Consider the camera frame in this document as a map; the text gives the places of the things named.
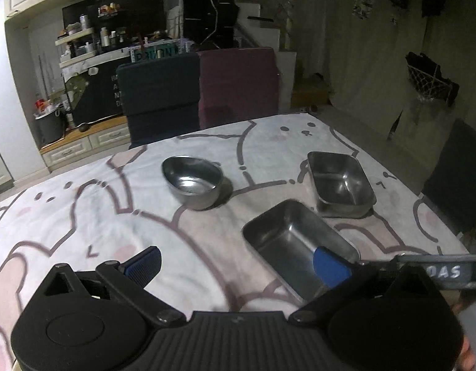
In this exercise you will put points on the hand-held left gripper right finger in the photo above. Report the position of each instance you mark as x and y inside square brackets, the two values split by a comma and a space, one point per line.
[330, 266]

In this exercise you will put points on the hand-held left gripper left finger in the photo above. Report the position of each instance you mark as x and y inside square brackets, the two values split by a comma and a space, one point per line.
[143, 266]

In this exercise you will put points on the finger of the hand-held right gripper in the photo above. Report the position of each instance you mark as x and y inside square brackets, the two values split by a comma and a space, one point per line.
[382, 265]

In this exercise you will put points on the rectangular steel container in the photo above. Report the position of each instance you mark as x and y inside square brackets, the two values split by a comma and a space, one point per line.
[338, 181]
[288, 235]

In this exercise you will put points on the round steel bowl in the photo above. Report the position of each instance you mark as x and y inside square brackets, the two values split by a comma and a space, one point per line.
[191, 185]

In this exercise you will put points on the pink bear printed tablecloth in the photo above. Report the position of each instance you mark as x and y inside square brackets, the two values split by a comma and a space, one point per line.
[106, 208]

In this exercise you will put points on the dark grey chair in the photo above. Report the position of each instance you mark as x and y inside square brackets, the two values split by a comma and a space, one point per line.
[458, 177]

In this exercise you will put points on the wooden-topped drawer bench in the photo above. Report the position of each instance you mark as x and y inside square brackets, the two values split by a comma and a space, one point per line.
[87, 139]

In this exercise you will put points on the grey bucket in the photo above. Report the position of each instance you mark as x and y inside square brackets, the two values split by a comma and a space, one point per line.
[49, 125]

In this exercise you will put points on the dark blue chair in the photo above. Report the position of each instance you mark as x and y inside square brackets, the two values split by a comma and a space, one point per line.
[160, 96]

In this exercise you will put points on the brown cardboard box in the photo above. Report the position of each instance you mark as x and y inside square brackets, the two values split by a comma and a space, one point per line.
[311, 94]

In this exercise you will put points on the black cabinet white lettering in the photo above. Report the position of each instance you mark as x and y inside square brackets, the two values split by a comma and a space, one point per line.
[99, 92]

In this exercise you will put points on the maroon chair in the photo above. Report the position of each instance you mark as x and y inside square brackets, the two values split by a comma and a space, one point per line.
[238, 85]

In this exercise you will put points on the shelf with bottles and jars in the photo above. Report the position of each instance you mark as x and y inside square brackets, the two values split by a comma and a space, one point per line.
[106, 34]

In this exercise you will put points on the hanging black jacket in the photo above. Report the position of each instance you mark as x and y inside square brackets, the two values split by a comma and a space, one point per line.
[211, 4]

